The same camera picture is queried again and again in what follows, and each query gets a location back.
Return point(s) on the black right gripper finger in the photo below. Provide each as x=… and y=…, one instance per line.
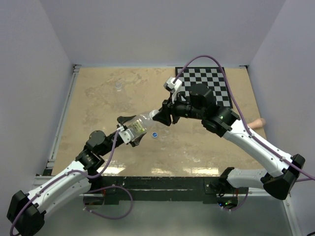
x=163, y=116
x=167, y=103

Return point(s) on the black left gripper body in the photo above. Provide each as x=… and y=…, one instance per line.
x=111, y=137

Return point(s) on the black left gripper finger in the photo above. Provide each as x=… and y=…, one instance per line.
x=136, y=141
x=125, y=121

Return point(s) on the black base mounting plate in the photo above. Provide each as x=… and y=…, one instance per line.
x=112, y=195

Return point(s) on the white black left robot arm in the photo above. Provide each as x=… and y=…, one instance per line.
x=27, y=211

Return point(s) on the aluminium frame rail front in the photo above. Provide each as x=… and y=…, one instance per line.
x=162, y=188

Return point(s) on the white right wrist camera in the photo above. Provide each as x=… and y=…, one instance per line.
x=173, y=85

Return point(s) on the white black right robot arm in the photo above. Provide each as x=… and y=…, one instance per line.
x=280, y=169

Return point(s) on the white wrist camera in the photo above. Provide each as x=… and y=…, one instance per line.
x=126, y=134
x=173, y=85

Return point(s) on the white bottle cap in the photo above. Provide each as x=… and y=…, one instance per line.
x=153, y=113

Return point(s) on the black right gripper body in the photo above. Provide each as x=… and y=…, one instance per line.
x=183, y=109

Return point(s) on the aluminium frame rail left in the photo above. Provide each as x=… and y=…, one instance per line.
x=58, y=135

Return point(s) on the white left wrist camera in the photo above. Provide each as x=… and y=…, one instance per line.
x=126, y=134

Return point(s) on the clear square plastic bottle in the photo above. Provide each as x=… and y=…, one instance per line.
x=141, y=124

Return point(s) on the pink wooden pin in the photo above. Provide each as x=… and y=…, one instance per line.
x=256, y=124

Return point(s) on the black white checkerboard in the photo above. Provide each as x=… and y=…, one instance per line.
x=212, y=77

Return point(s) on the aluminium frame rail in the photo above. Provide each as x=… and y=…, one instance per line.
x=58, y=135
x=162, y=188

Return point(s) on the clear round plastic bottle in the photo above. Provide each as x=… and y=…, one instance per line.
x=118, y=87

